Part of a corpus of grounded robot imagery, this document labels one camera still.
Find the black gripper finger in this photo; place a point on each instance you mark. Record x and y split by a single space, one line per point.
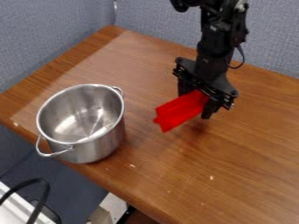
211 107
184 87

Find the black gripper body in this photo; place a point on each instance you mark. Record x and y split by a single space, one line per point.
207 74

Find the red block object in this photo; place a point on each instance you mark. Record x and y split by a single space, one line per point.
179 110

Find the metal pot with handle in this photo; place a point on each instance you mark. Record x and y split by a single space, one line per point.
80 122

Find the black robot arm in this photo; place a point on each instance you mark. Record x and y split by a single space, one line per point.
223 33

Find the white box under table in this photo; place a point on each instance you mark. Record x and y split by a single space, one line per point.
17 211

